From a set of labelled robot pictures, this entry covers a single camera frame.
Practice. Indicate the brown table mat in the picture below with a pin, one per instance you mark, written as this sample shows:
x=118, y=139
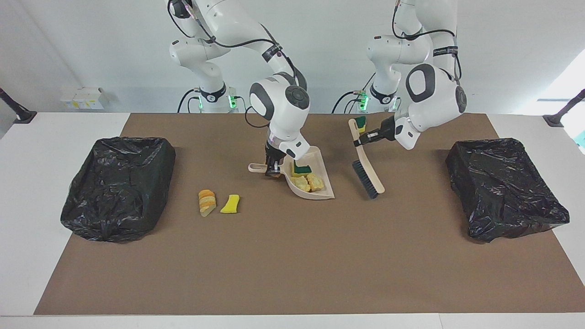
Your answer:
x=183, y=274

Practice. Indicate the notched green yellow sponge piece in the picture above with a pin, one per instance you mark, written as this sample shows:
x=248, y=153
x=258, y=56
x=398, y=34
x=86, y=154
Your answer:
x=301, y=170

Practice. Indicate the beige brush with black bristles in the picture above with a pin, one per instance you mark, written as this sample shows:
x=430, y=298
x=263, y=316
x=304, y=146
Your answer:
x=372, y=176

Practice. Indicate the black camera stand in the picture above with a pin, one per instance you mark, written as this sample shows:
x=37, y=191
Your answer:
x=23, y=115
x=555, y=119

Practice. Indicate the beige plastic dustpan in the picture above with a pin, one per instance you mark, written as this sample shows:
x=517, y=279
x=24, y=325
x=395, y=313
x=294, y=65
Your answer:
x=315, y=158

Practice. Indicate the plain yellow sponge piece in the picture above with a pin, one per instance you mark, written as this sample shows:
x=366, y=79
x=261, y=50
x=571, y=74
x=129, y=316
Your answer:
x=231, y=204

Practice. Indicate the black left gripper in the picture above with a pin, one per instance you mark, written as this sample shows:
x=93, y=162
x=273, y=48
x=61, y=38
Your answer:
x=386, y=129

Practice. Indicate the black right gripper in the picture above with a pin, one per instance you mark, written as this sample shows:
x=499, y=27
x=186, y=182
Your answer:
x=275, y=155

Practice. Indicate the white cardboard boxes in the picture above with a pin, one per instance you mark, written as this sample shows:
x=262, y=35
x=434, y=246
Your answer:
x=82, y=98

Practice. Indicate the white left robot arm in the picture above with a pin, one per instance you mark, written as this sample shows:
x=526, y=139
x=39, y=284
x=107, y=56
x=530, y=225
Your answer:
x=434, y=100

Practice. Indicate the bin with black trash bag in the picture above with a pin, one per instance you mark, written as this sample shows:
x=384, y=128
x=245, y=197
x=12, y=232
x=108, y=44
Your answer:
x=119, y=192
x=502, y=192

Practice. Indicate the orange striped sponge piece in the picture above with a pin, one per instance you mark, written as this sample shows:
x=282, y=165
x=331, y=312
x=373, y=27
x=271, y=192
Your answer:
x=206, y=202

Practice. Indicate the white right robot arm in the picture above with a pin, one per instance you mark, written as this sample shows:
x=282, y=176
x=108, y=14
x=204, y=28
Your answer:
x=279, y=109

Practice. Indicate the beige foam lump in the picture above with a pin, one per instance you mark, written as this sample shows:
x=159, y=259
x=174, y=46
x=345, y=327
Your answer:
x=301, y=183
x=315, y=182

